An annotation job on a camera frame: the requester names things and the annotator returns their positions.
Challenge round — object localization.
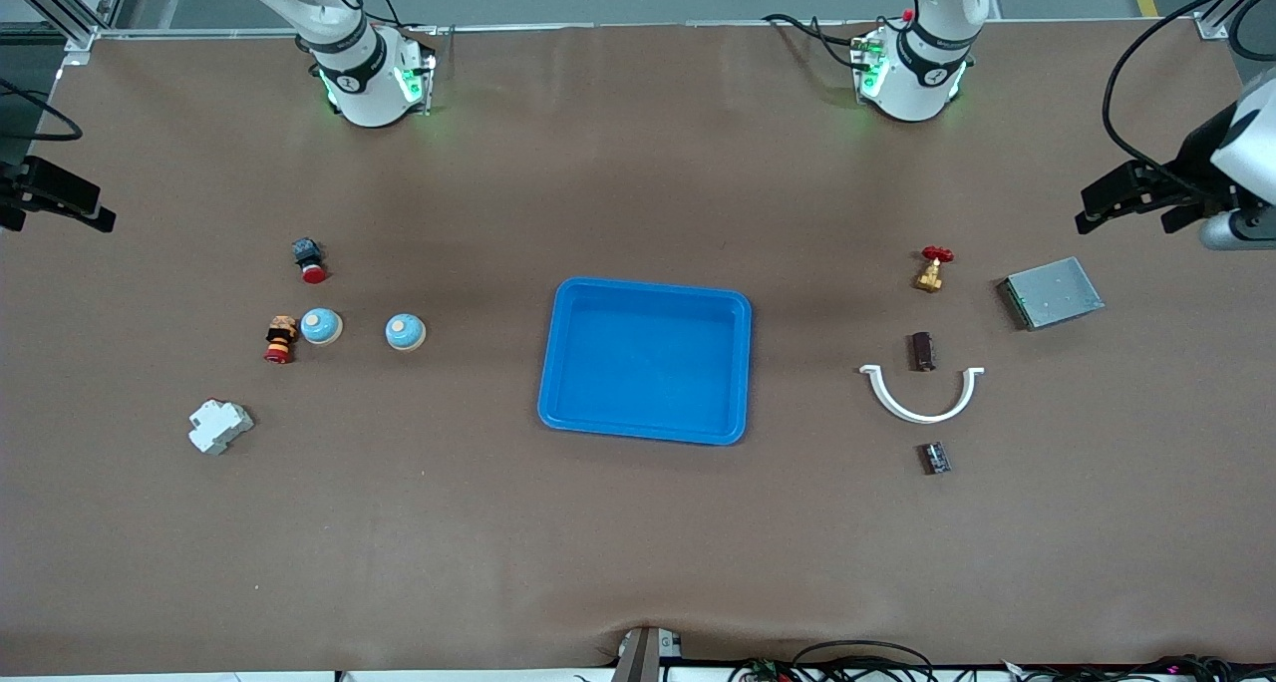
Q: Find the aluminium frame post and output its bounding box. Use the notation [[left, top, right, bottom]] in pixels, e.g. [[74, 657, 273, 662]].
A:
[[1194, 0, 1276, 42], [0, 0, 101, 57]]

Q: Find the white circuit breaker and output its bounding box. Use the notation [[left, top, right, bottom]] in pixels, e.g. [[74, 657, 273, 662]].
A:
[[188, 399, 255, 456]]

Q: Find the blue plastic tray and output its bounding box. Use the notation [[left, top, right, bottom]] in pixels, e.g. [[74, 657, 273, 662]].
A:
[[537, 276, 752, 447]]

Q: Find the black arm base cable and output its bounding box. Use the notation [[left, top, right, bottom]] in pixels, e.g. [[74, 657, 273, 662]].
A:
[[762, 12, 874, 73]]

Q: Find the black cable bundle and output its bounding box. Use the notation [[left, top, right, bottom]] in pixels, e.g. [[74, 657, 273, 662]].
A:
[[728, 639, 1276, 682]]

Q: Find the red button orange body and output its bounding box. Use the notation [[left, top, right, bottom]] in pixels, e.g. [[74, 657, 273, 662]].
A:
[[264, 315, 302, 365]]

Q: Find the grey metal box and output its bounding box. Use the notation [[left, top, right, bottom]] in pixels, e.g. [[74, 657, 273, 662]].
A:
[[998, 256, 1106, 332]]

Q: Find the brass valve red handle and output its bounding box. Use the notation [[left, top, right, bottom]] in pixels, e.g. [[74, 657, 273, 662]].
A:
[[911, 245, 955, 294]]

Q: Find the white semicircular clamp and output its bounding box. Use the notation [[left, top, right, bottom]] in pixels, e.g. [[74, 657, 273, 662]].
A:
[[859, 364, 986, 425]]

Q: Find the grey aluminium table rail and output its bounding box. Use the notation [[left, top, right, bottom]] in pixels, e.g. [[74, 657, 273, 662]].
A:
[[95, 18, 1212, 37]]

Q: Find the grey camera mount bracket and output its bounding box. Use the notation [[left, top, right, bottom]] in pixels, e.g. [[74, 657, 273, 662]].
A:
[[610, 625, 684, 682]]

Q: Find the red button black body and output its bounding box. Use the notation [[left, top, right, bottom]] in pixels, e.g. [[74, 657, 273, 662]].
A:
[[291, 238, 329, 285]]

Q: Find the brown table mat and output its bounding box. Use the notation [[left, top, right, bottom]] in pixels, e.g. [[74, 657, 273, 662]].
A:
[[0, 19, 1276, 676]]

